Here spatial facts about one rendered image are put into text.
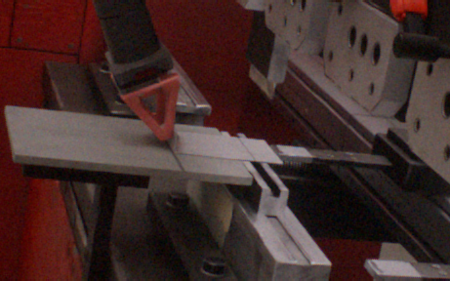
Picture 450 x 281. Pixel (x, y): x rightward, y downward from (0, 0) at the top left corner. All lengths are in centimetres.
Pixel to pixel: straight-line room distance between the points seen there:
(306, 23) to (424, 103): 28
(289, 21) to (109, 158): 26
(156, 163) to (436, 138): 53
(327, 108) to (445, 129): 102
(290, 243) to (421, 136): 41
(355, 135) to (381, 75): 78
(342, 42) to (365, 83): 7
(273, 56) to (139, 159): 19
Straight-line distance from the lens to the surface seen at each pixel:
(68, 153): 128
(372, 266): 110
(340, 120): 176
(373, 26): 95
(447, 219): 141
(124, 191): 156
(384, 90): 92
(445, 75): 82
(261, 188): 128
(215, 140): 141
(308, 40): 110
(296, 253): 120
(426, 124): 84
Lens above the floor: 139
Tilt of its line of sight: 14 degrees down
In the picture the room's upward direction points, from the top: 11 degrees clockwise
